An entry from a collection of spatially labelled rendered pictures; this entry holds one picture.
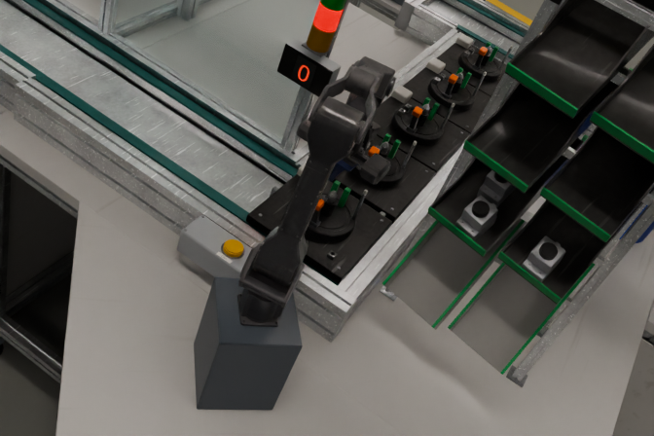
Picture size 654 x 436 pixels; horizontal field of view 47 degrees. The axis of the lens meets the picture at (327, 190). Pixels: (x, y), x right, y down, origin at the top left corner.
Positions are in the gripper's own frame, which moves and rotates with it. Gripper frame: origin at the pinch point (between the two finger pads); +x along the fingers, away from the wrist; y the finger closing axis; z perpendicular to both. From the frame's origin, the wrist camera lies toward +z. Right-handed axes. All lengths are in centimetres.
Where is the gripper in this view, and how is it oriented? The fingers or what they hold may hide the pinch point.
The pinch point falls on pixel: (336, 167)
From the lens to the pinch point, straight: 146.6
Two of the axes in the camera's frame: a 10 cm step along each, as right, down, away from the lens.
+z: 5.0, -4.6, 7.4
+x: -2.9, 7.1, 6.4
